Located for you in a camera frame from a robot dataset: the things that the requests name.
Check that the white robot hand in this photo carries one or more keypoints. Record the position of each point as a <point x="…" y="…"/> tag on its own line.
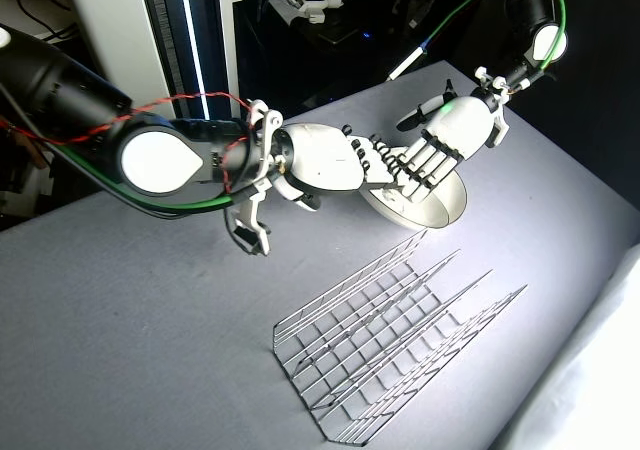
<point x="320" y="160"/>
<point x="460" y="125"/>

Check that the white plate with dark rim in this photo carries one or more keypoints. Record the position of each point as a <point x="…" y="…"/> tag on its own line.
<point x="380" y="207"/>

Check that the white plate with ink print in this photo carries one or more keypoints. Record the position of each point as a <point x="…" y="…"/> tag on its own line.
<point x="447" y="205"/>

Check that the white column with black strip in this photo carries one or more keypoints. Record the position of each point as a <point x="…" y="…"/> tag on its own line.
<point x="115" y="30"/>

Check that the grey table cloth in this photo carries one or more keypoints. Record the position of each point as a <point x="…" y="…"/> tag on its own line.
<point x="150" y="345"/>

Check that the white backdrop sheet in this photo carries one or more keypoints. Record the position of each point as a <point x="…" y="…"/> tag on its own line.
<point x="590" y="370"/>

